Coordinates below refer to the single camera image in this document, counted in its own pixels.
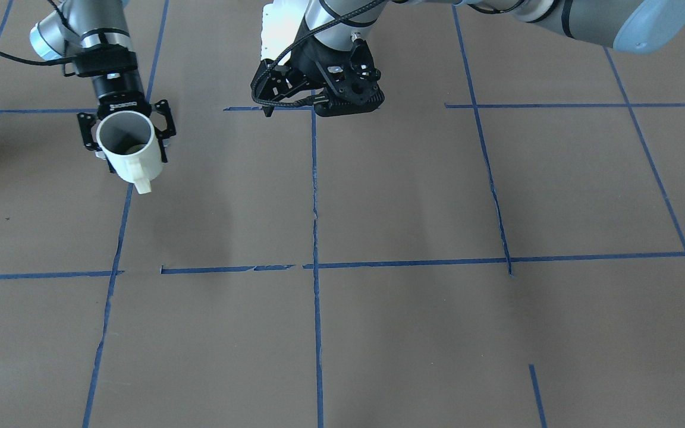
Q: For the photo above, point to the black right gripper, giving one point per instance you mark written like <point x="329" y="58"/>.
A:
<point x="118" y="87"/>

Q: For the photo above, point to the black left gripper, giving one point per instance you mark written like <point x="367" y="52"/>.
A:
<point x="308" y="63"/>

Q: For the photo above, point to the white ribbed HOME mug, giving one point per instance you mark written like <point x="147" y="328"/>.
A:
<point x="128" y="140"/>

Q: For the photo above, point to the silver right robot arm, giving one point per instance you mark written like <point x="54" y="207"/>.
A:
<point x="91" y="39"/>

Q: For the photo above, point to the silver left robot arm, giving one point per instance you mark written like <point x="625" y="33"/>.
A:
<point x="638" y="27"/>

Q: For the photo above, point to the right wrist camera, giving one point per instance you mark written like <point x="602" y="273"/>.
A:
<point x="103" y="60"/>

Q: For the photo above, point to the white pedestal base plate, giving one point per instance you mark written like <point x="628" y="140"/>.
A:
<point x="281" y="21"/>

